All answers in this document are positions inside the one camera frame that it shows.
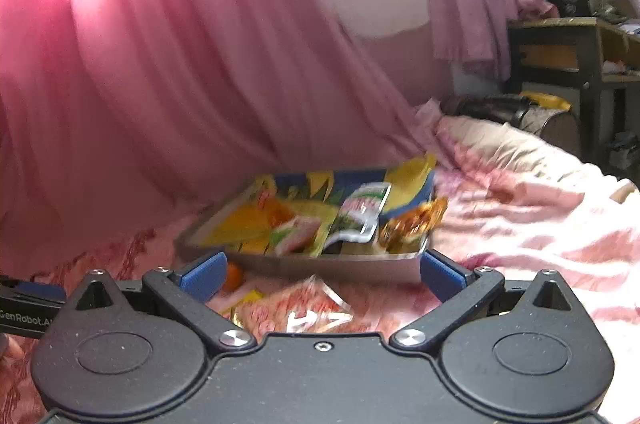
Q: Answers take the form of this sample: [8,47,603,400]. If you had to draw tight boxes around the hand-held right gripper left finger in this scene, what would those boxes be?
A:
[67,250,258,350]

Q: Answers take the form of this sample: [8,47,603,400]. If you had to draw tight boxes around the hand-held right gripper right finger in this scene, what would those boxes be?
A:
[390,249,583,352]

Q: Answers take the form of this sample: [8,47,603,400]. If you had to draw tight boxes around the wooden desk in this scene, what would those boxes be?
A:
[507,16,640,155]

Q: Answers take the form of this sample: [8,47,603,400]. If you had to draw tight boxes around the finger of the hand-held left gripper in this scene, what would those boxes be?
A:
[0,276,68,302]

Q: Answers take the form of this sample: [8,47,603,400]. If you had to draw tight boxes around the gold foil snack packet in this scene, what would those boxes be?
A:
[377,196,448,255]

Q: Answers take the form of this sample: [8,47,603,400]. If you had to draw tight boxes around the black patterned bag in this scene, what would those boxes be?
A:
[445,93,581,155]

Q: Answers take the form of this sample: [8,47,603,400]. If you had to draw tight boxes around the green white snack packet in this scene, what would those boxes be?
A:
[327,184,391,246]

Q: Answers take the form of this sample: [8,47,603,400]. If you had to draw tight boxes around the floral bed sheet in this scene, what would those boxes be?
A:
[0,114,640,424]

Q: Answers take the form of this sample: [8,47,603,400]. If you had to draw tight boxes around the pink curtain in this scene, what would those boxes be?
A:
[0,0,441,277]

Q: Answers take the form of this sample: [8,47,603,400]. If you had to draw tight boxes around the beige pillow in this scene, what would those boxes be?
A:
[440,116,586,177]

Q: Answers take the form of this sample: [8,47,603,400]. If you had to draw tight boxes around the yellow snack wrapper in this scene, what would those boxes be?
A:
[220,289,266,320]

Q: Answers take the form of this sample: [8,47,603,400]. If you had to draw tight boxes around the pink label rice cracker packet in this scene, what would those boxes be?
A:
[220,276,356,336]

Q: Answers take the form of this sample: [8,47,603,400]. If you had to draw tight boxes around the lilac hanging cloth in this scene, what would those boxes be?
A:
[420,0,556,80]

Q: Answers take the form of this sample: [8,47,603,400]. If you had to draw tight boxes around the fish print cardboard box tray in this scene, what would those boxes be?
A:
[175,154,441,285]

